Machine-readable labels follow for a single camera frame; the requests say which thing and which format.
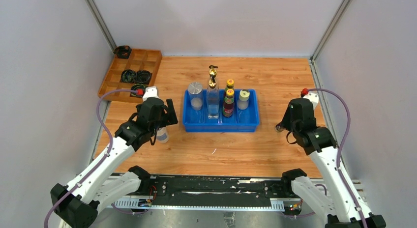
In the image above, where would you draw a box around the wooden compartment tray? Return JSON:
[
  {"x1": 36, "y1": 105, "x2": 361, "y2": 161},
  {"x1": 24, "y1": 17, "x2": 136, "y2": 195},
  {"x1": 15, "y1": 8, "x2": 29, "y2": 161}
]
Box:
[{"x1": 98, "y1": 45, "x2": 162, "y2": 104}]

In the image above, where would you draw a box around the blue plastic divided bin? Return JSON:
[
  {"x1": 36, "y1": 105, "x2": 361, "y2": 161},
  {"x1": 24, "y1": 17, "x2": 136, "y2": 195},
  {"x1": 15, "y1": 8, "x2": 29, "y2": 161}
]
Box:
[{"x1": 182, "y1": 89, "x2": 260, "y2": 132}]

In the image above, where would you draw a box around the clear glass oil bottle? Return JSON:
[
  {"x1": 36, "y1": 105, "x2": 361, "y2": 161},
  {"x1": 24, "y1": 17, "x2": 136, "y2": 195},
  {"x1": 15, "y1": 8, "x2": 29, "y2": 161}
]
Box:
[{"x1": 206, "y1": 76, "x2": 219, "y2": 119}]

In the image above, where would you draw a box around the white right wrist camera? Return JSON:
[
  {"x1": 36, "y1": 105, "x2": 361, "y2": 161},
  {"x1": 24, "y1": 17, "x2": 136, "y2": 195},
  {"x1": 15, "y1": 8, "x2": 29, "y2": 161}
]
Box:
[{"x1": 300, "y1": 88, "x2": 319, "y2": 109}]

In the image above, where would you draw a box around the glass bottle with brown sauce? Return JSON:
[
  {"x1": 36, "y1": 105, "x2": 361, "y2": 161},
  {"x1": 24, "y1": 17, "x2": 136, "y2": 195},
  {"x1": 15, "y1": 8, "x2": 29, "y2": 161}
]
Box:
[{"x1": 209, "y1": 65, "x2": 218, "y2": 83}]

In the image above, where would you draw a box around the jar with silver lid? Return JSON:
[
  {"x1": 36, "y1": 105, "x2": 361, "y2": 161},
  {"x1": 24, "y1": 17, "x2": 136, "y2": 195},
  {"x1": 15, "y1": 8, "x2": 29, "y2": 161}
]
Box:
[{"x1": 187, "y1": 82, "x2": 203, "y2": 111}]

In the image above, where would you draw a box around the jar with pale yellow lid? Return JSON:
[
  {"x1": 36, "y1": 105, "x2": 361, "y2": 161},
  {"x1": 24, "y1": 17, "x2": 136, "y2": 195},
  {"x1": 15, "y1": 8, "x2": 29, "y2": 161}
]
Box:
[{"x1": 238, "y1": 89, "x2": 250, "y2": 110}]

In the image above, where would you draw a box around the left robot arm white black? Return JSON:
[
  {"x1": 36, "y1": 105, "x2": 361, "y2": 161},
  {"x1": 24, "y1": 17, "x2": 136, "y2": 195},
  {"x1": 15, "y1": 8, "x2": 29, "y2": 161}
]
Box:
[{"x1": 50, "y1": 97, "x2": 178, "y2": 228}]

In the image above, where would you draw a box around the dark coiled roll upper left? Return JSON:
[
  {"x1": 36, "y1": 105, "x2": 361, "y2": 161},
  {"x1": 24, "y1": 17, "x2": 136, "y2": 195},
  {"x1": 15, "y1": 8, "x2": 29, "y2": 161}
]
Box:
[{"x1": 120, "y1": 69, "x2": 136, "y2": 84}]

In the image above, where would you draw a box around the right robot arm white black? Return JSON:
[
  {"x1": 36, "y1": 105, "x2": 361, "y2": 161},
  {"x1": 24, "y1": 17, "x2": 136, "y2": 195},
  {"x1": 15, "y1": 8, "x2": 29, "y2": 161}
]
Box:
[{"x1": 276, "y1": 98, "x2": 386, "y2": 228}]

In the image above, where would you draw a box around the aluminium frame rail front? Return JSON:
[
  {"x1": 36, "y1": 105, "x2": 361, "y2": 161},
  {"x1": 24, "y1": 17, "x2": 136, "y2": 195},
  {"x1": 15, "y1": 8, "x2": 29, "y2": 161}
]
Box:
[{"x1": 59, "y1": 174, "x2": 367, "y2": 228}]

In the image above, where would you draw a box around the dark coiled roll upper right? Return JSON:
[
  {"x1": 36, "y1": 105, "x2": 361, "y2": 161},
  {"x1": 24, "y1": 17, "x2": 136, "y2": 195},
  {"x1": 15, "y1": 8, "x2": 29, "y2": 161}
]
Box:
[{"x1": 135, "y1": 70, "x2": 152, "y2": 85}]

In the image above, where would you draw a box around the small black pepper shaker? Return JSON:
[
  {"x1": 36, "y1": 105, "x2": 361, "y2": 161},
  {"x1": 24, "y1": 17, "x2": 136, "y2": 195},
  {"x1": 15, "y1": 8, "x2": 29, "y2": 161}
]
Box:
[{"x1": 275, "y1": 124, "x2": 283, "y2": 132}]

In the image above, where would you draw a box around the dark coiled roll lower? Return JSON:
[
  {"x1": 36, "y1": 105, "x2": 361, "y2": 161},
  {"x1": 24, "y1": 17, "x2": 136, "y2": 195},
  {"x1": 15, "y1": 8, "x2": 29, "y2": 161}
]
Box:
[{"x1": 130, "y1": 84, "x2": 148, "y2": 98}]

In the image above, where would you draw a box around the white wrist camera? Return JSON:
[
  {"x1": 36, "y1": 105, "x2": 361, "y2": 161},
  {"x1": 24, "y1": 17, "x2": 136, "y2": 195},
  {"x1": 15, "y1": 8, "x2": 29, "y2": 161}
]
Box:
[
  {"x1": 134, "y1": 86, "x2": 159, "y2": 102},
  {"x1": 300, "y1": 88, "x2": 319, "y2": 109}
]

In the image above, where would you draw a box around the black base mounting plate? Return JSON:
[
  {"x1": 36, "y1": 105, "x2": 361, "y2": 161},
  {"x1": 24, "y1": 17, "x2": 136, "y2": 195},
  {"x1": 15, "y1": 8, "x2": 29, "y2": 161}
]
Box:
[{"x1": 119, "y1": 175, "x2": 314, "y2": 208}]

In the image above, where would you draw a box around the dark coiled roll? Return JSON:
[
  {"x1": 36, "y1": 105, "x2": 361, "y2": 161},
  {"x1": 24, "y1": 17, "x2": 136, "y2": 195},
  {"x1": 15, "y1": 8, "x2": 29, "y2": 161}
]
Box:
[
  {"x1": 120, "y1": 69, "x2": 136, "y2": 84},
  {"x1": 130, "y1": 84, "x2": 148, "y2": 98},
  {"x1": 135, "y1": 70, "x2": 152, "y2": 85}
]

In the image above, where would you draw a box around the red label sauce bottle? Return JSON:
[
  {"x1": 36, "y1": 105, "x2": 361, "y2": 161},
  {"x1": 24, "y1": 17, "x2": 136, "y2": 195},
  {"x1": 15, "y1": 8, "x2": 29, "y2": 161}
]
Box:
[{"x1": 225, "y1": 79, "x2": 235, "y2": 91}]

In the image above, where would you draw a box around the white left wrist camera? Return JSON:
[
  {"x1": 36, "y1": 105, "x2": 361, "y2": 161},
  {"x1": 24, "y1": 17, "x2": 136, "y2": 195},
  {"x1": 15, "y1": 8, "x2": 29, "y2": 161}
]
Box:
[{"x1": 134, "y1": 86, "x2": 159, "y2": 102}]

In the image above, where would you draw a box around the white bead jar blue label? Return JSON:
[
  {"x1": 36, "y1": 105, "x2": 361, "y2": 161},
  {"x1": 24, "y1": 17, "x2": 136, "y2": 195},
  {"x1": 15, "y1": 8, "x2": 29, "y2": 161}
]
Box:
[{"x1": 156, "y1": 127, "x2": 169, "y2": 143}]

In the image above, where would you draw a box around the green label sauce bottle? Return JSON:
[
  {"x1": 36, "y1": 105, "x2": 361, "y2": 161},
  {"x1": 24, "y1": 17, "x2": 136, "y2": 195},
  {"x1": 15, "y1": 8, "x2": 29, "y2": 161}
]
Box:
[{"x1": 222, "y1": 88, "x2": 235, "y2": 117}]

